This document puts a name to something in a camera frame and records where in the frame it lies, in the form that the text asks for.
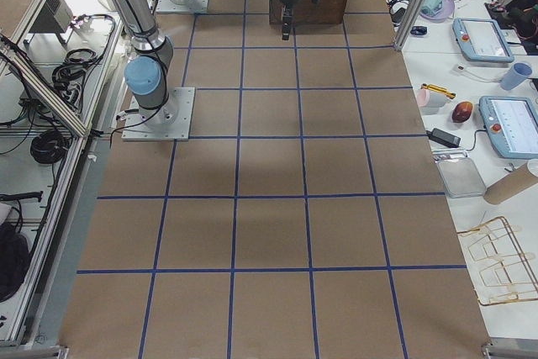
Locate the teal cup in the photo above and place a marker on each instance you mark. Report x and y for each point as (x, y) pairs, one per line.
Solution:
(431, 7)

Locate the purple plate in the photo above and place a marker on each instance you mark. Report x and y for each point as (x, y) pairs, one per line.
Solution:
(446, 12)

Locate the pink cup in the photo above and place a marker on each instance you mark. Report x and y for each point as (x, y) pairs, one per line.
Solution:
(430, 102)

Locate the far blue teach pendant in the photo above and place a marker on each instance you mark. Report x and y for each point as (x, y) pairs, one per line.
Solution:
(481, 40)

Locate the blue teach pendant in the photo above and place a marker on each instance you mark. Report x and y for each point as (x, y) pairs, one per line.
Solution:
(481, 40)
(511, 124)

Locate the black power adapter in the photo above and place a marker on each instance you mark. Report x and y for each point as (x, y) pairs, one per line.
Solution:
(443, 138)

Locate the red apple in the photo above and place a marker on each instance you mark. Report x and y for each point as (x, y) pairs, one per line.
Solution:
(462, 112)

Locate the blue plastic cup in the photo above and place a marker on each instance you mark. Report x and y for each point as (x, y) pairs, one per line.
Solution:
(516, 74)

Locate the metal tray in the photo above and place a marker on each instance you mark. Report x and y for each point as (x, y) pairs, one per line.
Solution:
(459, 173)

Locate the near blue teach pendant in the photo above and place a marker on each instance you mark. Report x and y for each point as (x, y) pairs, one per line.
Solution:
(511, 124)

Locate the cardboard tube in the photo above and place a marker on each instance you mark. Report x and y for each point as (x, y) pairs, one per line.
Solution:
(510, 185)

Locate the gold wire rack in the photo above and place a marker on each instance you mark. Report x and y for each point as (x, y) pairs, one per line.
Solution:
(500, 268)

